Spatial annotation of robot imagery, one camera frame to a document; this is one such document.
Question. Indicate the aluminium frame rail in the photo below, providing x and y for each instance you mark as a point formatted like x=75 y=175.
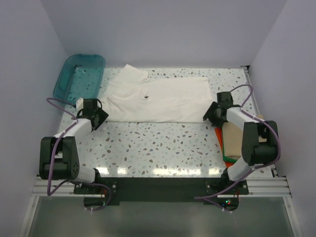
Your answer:
x=258 y=187

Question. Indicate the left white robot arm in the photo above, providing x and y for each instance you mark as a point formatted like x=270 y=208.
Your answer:
x=59 y=157

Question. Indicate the orange folded t shirt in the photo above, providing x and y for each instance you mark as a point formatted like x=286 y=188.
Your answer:
x=218 y=133

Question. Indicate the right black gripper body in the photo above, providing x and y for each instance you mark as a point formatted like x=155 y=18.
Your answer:
x=222 y=121

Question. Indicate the teal plastic basket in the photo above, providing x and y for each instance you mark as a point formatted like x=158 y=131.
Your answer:
x=80 y=77

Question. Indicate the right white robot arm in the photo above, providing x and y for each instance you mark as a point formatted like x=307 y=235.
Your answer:
x=260 y=145

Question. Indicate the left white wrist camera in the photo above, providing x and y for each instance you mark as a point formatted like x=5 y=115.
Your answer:
x=79 y=104

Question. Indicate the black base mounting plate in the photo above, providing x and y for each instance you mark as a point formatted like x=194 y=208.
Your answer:
x=114 y=191

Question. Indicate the green folded t shirt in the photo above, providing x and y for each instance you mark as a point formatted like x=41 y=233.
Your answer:
x=230 y=159

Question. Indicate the white printed t shirt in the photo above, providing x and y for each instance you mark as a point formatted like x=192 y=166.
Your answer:
x=132 y=96

